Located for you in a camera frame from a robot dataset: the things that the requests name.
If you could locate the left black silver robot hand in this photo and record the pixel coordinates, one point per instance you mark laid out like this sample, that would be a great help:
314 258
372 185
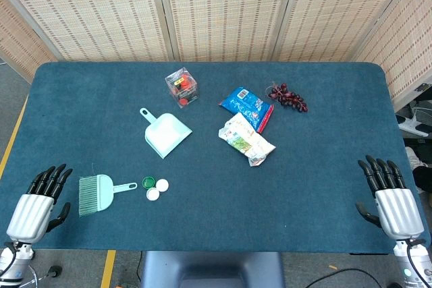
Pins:
30 215

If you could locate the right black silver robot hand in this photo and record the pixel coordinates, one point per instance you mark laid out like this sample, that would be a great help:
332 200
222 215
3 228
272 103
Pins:
400 214

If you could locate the green bottle cap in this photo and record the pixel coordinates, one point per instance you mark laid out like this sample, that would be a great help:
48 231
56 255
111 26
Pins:
148 183

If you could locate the white bottle cap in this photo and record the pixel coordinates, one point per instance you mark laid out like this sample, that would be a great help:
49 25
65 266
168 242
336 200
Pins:
152 195
162 185

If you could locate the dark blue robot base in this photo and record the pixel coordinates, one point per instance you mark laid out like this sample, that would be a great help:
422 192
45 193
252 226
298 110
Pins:
209 271

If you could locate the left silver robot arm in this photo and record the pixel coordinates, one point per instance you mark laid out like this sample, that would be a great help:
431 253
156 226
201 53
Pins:
17 259

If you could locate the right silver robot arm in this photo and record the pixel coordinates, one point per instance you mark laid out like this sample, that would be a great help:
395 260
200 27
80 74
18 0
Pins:
410 264

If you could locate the white shoe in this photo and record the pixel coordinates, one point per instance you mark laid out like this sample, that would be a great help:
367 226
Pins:
411 156

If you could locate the yellow floor tape strip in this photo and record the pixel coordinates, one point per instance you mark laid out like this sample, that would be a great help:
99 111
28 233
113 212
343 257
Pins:
11 136
108 269

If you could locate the white power strip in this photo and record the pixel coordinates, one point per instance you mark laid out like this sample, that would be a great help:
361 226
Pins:
410 123

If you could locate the mint green dustpan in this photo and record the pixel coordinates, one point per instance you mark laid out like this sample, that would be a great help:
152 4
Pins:
165 133

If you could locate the dark red grape bunch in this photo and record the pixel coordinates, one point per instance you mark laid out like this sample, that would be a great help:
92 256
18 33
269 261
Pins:
290 99

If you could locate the blue table cloth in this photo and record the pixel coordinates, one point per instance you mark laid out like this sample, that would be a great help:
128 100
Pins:
236 200

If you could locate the white snack bag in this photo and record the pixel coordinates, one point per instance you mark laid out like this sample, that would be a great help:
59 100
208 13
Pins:
246 139

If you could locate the woven bamboo screen panel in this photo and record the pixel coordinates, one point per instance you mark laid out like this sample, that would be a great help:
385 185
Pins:
405 38
229 11
94 15
17 42
337 11

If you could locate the blue snack bag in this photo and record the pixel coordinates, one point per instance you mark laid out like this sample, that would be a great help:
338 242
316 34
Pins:
243 99

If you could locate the clear plastic box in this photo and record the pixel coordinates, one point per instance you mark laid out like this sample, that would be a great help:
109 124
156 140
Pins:
182 87

